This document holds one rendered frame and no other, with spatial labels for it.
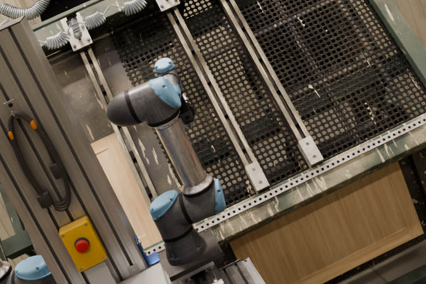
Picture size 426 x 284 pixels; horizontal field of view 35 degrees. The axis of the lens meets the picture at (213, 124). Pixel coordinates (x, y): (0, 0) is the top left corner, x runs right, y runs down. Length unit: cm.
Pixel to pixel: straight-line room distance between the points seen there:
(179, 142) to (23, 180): 55
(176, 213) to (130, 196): 77
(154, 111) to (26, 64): 48
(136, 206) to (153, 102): 101
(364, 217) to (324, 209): 22
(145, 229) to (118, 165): 33
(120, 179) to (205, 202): 88
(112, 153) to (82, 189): 123
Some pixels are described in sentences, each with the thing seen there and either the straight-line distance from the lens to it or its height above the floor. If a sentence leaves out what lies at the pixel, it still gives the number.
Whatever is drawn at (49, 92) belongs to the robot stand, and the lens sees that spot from 191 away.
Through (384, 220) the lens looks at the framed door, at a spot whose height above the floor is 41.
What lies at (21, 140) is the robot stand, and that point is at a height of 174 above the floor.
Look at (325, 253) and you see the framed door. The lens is 343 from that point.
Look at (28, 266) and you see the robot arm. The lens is 245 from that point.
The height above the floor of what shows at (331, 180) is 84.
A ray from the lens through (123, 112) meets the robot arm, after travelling 219.
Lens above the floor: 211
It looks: 17 degrees down
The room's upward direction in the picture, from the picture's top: 24 degrees counter-clockwise
